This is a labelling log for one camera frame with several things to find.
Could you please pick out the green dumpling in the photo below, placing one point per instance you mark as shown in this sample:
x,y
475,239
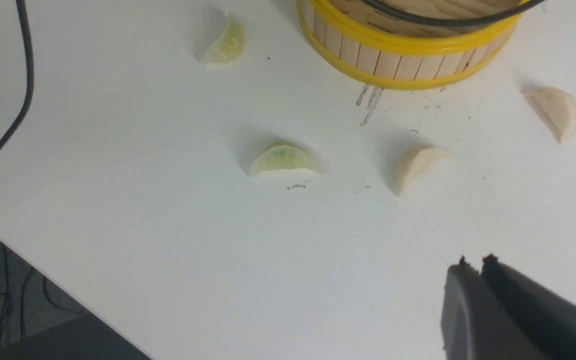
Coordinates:
x,y
283,156
228,45

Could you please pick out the white dumpling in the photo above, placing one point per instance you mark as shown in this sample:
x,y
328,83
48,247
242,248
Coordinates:
x,y
414,162
558,109

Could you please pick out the bamboo steamer tray yellow rim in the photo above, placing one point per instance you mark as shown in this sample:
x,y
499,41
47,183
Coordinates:
x,y
391,61

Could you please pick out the white dumpling front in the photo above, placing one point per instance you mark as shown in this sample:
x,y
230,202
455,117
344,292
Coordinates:
x,y
414,162

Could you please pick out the green dumpling front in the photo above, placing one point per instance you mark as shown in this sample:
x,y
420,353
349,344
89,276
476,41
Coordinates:
x,y
283,156

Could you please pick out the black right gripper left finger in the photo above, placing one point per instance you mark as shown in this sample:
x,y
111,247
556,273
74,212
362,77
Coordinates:
x,y
476,325

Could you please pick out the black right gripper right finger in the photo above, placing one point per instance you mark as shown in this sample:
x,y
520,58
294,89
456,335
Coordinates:
x,y
547,319

